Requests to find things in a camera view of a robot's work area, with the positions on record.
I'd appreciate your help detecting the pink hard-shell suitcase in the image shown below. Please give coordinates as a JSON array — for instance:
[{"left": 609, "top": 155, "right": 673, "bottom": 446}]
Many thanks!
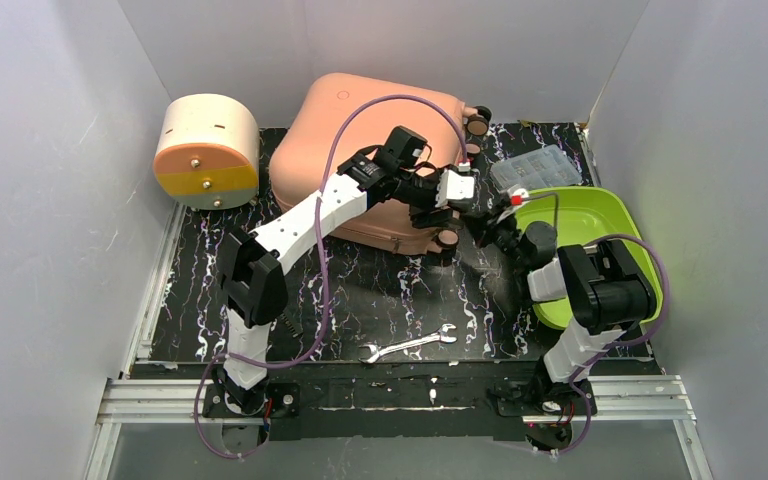
[{"left": 268, "top": 72, "right": 493, "bottom": 261}]

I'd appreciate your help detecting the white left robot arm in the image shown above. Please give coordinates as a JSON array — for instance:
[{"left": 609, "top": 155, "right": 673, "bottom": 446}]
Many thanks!
[{"left": 214, "top": 126, "right": 458, "bottom": 403}]

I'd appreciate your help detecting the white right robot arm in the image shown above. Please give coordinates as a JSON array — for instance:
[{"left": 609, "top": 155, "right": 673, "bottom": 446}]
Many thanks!
[{"left": 462, "top": 192, "right": 657, "bottom": 390}]

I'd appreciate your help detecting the silver open-end wrench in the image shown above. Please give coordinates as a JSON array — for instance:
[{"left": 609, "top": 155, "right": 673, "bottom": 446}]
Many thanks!
[{"left": 359, "top": 323, "right": 457, "bottom": 364}]

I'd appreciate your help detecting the green plastic tray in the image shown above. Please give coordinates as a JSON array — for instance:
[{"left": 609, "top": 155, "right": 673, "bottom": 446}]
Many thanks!
[{"left": 515, "top": 186, "right": 662, "bottom": 330}]

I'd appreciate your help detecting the clear plastic screw box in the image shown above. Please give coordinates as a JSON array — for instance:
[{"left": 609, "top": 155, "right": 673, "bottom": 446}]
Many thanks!
[{"left": 490, "top": 145, "right": 582, "bottom": 191}]

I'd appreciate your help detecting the black spring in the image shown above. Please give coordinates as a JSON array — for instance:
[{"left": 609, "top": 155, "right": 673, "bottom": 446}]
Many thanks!
[{"left": 280, "top": 313, "right": 303, "bottom": 338}]

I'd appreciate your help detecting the cream cylindrical drum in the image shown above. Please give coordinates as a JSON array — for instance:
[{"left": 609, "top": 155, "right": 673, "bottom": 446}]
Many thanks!
[{"left": 152, "top": 93, "right": 260, "bottom": 210}]

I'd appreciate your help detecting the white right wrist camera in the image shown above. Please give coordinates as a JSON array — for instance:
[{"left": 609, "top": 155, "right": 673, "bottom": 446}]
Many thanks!
[{"left": 498, "top": 185, "right": 529, "bottom": 222}]

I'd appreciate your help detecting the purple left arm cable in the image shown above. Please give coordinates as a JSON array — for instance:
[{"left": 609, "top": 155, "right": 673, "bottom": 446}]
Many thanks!
[{"left": 191, "top": 93, "right": 470, "bottom": 462}]

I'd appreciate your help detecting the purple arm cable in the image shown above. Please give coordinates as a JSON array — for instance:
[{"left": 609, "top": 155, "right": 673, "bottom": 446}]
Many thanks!
[
  {"left": 523, "top": 190, "right": 671, "bottom": 458},
  {"left": 191, "top": 93, "right": 470, "bottom": 462}
]

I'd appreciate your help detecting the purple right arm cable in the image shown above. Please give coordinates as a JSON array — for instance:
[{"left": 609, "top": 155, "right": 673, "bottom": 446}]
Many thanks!
[{"left": 523, "top": 190, "right": 671, "bottom": 458}]

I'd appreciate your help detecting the aluminium frame rail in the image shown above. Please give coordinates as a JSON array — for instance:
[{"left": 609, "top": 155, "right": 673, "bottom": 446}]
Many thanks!
[{"left": 85, "top": 201, "right": 277, "bottom": 479}]

